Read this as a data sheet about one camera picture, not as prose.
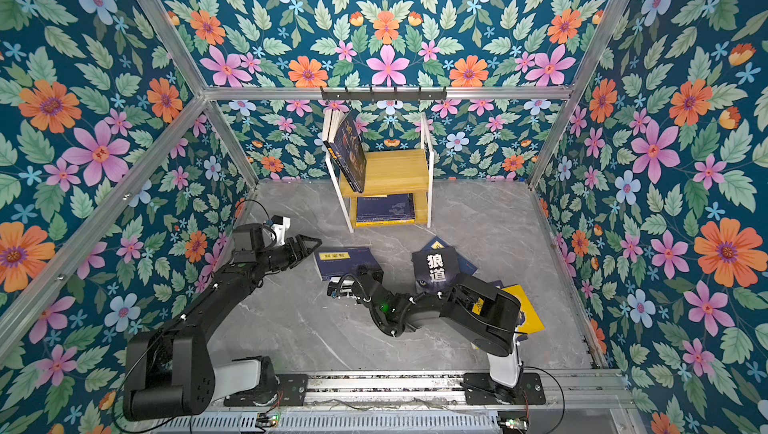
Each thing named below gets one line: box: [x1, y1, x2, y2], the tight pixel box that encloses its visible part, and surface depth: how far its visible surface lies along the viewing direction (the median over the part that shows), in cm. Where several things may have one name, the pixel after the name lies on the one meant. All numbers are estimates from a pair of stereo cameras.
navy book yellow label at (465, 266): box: [421, 236, 478, 276], surface depth 98 cm
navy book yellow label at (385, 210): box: [356, 193, 415, 227], surface depth 103 cm
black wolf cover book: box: [411, 246, 459, 294], surface depth 95 cm
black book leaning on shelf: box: [323, 110, 367, 193], surface depth 83 cm
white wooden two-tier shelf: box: [325, 112, 434, 234], surface depth 103 cm
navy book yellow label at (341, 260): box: [314, 246, 382, 281], surface depth 90 cm
